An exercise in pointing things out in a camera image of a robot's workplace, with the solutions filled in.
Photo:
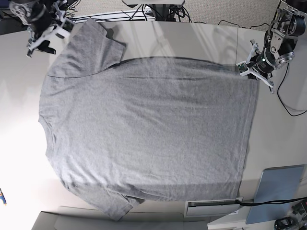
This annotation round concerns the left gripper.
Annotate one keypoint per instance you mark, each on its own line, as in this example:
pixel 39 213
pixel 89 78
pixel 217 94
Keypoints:
pixel 260 67

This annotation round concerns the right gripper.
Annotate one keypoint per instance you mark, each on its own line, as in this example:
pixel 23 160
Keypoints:
pixel 45 22

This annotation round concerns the black device bottom right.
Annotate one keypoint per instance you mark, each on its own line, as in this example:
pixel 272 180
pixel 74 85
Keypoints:
pixel 287 223

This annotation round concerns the blue-grey laptop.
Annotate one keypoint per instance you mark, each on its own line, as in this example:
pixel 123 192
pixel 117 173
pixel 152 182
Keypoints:
pixel 280 183

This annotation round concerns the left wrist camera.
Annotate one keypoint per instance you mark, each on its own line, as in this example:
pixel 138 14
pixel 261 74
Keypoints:
pixel 243 68

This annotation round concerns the blue orange object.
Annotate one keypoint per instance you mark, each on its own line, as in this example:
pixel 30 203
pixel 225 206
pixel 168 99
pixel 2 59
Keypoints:
pixel 2 197

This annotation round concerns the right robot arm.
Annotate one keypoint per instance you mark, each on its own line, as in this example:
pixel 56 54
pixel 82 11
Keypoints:
pixel 22 8

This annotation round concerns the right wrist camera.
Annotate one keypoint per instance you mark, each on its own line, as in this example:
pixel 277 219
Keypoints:
pixel 67 25

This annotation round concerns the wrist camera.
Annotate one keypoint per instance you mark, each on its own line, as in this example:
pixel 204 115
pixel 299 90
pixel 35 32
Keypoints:
pixel 243 68
pixel 67 25

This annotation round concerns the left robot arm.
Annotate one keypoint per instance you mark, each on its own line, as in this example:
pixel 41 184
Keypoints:
pixel 280 41

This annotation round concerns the white cable grommet box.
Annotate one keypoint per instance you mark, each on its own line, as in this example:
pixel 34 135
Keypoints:
pixel 206 208

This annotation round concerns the grey T-shirt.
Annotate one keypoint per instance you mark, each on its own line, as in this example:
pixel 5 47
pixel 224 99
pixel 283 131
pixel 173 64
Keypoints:
pixel 162 128

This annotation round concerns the white central mount base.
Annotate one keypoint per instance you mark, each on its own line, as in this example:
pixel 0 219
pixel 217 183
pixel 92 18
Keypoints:
pixel 153 2

